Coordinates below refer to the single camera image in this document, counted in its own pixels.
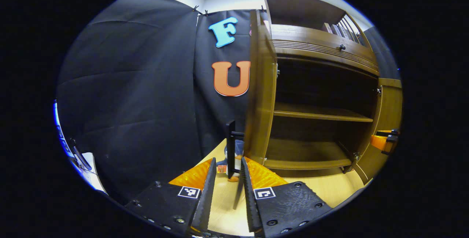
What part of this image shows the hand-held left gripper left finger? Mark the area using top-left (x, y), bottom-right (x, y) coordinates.
top-left (125, 157), bottom-right (217, 237)

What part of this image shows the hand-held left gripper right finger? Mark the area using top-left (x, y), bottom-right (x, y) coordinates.
top-left (240, 156), bottom-right (332, 238)

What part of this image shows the wooden double-door shoe cabinet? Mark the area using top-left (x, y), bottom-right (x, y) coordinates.
top-left (262, 0), bottom-right (384, 178)

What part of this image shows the penguin plush toy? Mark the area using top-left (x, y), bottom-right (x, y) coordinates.
top-left (216, 139), bottom-right (245, 183)

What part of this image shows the wooden shoe cabinet door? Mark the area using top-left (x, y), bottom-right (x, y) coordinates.
top-left (353, 78), bottom-right (403, 186)
top-left (225, 10), bottom-right (279, 210)

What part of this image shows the black backdrop cloth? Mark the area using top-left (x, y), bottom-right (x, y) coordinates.
top-left (56, 0), bottom-right (402, 205)

